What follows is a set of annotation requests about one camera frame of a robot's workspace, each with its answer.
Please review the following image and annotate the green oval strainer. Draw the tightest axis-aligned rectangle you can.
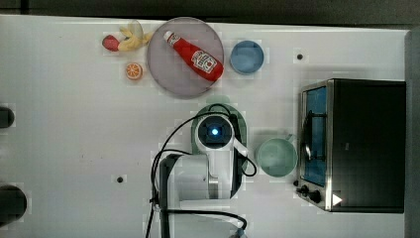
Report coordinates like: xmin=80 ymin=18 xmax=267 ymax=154
xmin=191 ymin=103 xmax=248 ymax=173

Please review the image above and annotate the orange slice toy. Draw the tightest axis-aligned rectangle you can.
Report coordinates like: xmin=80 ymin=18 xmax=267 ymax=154
xmin=125 ymin=62 xmax=144 ymax=80

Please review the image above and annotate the silver toaster oven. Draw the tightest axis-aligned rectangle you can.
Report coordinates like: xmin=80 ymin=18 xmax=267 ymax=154
xmin=294 ymin=78 xmax=406 ymax=213

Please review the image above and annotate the black cylinder upper left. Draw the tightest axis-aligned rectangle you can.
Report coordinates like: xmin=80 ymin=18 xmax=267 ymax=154
xmin=0 ymin=106 xmax=15 ymax=129

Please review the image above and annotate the yellow toy banana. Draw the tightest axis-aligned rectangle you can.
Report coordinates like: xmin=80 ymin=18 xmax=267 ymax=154
xmin=118 ymin=21 xmax=154 ymax=52

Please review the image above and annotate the black cylinder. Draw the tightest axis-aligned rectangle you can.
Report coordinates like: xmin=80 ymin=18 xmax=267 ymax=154
xmin=0 ymin=106 xmax=15 ymax=129
xmin=0 ymin=185 xmax=28 ymax=227

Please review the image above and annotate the black cylinder lower left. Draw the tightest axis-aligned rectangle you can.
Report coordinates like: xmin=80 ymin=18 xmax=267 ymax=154
xmin=0 ymin=185 xmax=28 ymax=227

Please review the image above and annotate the red ketchup bottle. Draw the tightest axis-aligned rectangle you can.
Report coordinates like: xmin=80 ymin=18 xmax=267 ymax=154
xmin=163 ymin=31 xmax=224 ymax=82

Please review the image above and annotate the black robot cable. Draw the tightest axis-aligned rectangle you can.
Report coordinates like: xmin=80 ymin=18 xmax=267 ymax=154
xmin=144 ymin=103 xmax=258 ymax=238

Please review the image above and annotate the green mug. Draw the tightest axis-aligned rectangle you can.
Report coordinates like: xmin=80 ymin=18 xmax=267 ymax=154
xmin=255 ymin=134 xmax=297 ymax=178

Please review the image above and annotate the blue bowl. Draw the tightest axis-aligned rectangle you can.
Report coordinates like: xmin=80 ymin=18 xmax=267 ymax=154
xmin=230 ymin=41 xmax=264 ymax=74

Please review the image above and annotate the red toy strawberry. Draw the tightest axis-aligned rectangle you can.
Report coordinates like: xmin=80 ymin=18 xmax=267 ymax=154
xmin=102 ymin=35 xmax=120 ymax=52

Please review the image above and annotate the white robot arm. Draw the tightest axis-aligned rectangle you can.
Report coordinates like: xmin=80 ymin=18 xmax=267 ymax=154
xmin=155 ymin=112 xmax=249 ymax=238

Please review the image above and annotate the grey round plate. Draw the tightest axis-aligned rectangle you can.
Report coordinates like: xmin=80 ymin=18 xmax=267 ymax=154
xmin=147 ymin=17 xmax=224 ymax=98

